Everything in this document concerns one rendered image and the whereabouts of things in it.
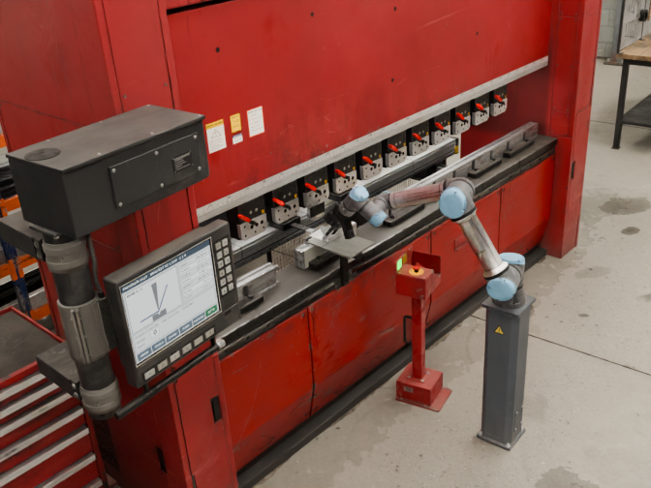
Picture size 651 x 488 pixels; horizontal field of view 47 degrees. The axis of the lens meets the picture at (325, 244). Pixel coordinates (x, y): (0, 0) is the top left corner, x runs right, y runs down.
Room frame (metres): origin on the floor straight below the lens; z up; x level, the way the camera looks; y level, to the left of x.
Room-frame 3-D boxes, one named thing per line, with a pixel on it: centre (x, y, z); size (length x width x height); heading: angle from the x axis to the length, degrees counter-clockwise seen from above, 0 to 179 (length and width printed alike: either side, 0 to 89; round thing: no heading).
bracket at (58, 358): (2.10, 0.74, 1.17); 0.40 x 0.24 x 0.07; 136
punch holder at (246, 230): (2.91, 0.33, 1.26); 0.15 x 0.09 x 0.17; 136
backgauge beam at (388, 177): (3.71, -0.04, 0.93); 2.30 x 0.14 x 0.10; 136
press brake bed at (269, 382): (3.66, -0.45, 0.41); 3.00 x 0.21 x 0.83; 136
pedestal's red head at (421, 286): (3.23, -0.45, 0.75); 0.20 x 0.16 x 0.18; 149
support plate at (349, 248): (3.12, -0.07, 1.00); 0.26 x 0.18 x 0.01; 46
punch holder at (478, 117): (4.21, -0.92, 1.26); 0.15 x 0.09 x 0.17; 136
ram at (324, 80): (3.69, -0.42, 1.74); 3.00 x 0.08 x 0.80; 136
